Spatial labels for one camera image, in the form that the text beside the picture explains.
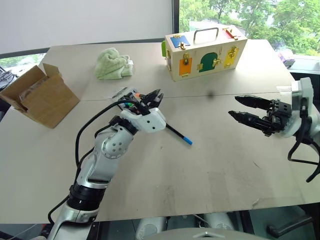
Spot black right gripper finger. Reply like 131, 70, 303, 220
228, 110, 269, 131
234, 94, 273, 110

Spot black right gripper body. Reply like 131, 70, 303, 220
262, 98, 294, 138

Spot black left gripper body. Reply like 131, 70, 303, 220
129, 92, 154, 113

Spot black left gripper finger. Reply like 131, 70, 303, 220
149, 92, 165, 109
145, 88, 162, 101

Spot clear plastic pen holder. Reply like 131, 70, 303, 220
109, 86, 149, 112

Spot black pen with blue cap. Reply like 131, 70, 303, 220
164, 122, 194, 146

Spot white tape piece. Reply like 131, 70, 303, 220
275, 85, 293, 95

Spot light green towel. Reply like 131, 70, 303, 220
93, 47, 135, 81

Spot purple packet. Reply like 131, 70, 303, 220
277, 48, 296, 68

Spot open brown cardboard box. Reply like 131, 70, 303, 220
0, 62, 81, 129

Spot silver rounded robot leg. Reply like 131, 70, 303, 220
203, 212, 236, 231
136, 216, 168, 239

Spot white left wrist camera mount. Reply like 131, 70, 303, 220
119, 107, 167, 135

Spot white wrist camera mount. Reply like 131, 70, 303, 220
281, 77, 315, 139
119, 107, 167, 135

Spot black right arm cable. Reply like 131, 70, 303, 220
287, 106, 320, 183

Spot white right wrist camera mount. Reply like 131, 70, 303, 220
281, 77, 315, 139

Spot wooden lock box with handle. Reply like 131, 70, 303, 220
161, 24, 249, 82

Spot dark window frame post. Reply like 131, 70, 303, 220
172, 0, 181, 39

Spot black lever handle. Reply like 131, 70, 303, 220
266, 215, 314, 239

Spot dark cable bundle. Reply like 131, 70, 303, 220
0, 66, 19, 91

